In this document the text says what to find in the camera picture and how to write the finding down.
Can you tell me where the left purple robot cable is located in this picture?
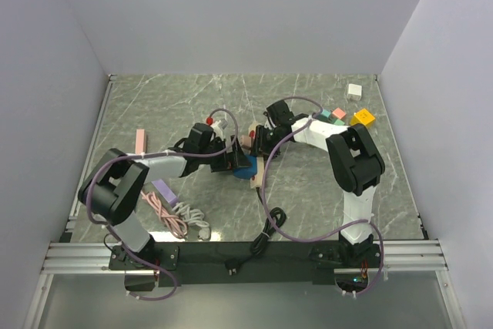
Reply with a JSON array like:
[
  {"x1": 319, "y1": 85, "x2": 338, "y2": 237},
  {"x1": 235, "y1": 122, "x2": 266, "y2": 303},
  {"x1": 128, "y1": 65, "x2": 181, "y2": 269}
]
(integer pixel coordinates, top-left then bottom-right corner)
[{"x1": 83, "y1": 108, "x2": 240, "y2": 303}]

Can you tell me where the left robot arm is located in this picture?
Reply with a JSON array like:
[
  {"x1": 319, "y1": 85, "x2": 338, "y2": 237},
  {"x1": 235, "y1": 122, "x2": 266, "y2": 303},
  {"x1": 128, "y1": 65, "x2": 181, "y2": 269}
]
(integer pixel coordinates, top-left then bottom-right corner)
[{"x1": 77, "y1": 123, "x2": 251, "y2": 269}]

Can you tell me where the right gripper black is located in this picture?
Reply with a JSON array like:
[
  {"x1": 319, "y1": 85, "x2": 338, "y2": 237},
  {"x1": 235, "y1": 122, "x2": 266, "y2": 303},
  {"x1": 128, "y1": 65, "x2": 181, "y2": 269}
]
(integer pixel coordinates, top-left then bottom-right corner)
[{"x1": 248, "y1": 125, "x2": 288, "y2": 163}]

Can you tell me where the purple power strip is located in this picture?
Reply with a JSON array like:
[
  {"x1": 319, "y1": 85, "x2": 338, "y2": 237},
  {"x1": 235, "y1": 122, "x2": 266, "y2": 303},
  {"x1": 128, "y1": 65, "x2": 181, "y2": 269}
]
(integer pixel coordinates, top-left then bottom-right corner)
[{"x1": 152, "y1": 179, "x2": 179, "y2": 207}]

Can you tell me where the black mounting base bar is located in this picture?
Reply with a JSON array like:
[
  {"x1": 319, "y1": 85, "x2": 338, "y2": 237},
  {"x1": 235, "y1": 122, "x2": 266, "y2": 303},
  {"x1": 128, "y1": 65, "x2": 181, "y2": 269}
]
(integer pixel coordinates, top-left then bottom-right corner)
[{"x1": 107, "y1": 242, "x2": 386, "y2": 294}]

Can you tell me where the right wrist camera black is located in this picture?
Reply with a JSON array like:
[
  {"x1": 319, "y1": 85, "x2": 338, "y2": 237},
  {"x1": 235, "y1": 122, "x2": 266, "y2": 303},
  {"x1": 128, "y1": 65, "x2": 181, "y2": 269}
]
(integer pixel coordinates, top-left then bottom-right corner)
[{"x1": 267, "y1": 100, "x2": 294, "y2": 126}]

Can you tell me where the blue cube socket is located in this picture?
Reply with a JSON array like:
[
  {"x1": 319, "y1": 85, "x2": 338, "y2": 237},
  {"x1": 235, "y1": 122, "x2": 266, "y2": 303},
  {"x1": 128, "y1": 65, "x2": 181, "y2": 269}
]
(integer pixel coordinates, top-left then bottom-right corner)
[{"x1": 233, "y1": 155, "x2": 257, "y2": 180}]

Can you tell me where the yellow cube socket adapter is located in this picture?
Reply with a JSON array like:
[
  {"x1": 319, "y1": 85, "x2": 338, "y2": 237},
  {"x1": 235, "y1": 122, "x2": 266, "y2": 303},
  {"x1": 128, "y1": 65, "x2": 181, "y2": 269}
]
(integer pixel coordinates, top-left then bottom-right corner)
[{"x1": 350, "y1": 109, "x2": 376, "y2": 128}]

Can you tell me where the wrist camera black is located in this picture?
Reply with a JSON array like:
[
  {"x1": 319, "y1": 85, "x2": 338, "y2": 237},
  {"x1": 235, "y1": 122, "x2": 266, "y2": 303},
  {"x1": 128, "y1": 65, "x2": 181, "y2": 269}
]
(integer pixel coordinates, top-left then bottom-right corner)
[
  {"x1": 267, "y1": 100, "x2": 294, "y2": 126},
  {"x1": 183, "y1": 123, "x2": 214, "y2": 153}
]

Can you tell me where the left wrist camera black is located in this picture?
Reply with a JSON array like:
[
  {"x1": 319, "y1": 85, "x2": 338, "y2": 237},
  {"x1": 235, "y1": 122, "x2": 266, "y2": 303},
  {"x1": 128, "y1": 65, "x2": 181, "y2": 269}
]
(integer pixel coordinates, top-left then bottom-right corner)
[{"x1": 183, "y1": 123, "x2": 214, "y2": 153}]

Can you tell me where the beige red power strip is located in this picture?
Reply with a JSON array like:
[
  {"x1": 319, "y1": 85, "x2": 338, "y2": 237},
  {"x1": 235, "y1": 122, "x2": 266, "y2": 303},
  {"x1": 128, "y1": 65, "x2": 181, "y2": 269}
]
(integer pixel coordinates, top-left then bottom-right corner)
[{"x1": 249, "y1": 121, "x2": 264, "y2": 189}]

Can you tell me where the black coiled cable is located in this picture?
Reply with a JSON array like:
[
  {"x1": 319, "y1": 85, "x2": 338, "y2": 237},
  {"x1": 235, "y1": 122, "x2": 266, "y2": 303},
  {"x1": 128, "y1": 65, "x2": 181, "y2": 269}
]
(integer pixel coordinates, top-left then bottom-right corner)
[{"x1": 223, "y1": 186, "x2": 288, "y2": 277}]

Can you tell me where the white cable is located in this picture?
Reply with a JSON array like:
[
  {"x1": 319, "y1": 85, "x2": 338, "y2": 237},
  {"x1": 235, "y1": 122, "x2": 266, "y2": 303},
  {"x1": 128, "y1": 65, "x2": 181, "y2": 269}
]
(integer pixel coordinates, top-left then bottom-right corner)
[{"x1": 171, "y1": 200, "x2": 212, "y2": 240}]

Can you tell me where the pink power strip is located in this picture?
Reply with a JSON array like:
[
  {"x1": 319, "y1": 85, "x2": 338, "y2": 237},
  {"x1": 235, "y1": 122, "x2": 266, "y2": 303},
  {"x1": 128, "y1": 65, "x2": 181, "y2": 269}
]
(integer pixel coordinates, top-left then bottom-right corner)
[{"x1": 134, "y1": 127, "x2": 189, "y2": 240}]

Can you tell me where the white plug adapter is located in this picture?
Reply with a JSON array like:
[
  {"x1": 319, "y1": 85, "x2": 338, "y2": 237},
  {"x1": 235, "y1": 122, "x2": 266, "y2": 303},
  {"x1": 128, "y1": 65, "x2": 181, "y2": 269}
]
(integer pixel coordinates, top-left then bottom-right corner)
[{"x1": 346, "y1": 83, "x2": 363, "y2": 101}]

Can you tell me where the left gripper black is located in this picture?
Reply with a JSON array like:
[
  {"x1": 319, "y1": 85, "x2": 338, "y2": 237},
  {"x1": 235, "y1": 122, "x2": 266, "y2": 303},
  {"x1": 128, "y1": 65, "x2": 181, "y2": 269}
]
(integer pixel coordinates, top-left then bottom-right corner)
[{"x1": 199, "y1": 135, "x2": 251, "y2": 172}]

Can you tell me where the salmon pink plug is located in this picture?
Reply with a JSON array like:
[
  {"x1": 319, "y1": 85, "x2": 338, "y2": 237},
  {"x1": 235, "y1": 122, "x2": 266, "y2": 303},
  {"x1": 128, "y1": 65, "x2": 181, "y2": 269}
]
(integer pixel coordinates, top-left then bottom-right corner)
[{"x1": 331, "y1": 108, "x2": 347, "y2": 120}]

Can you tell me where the dusty pink plug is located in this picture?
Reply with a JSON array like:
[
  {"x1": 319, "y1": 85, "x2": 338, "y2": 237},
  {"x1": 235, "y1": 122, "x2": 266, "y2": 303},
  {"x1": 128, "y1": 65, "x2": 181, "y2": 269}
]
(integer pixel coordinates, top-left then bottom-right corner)
[{"x1": 240, "y1": 135, "x2": 253, "y2": 150}]

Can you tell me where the teal blue plug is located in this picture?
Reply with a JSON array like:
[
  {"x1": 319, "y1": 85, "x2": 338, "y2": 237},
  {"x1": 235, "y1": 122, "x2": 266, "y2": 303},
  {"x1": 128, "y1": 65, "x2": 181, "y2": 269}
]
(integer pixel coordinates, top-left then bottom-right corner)
[{"x1": 317, "y1": 109, "x2": 331, "y2": 122}]

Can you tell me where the aluminium rail frame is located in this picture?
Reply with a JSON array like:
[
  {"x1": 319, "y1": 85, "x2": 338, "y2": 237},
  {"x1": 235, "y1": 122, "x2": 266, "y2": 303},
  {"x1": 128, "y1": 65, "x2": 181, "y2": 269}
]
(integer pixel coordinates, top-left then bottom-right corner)
[{"x1": 24, "y1": 75, "x2": 454, "y2": 328}]

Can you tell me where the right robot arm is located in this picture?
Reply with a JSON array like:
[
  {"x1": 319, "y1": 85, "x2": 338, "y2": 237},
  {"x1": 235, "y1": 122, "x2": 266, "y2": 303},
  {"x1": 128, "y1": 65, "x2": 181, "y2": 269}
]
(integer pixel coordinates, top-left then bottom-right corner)
[{"x1": 251, "y1": 115, "x2": 385, "y2": 267}]

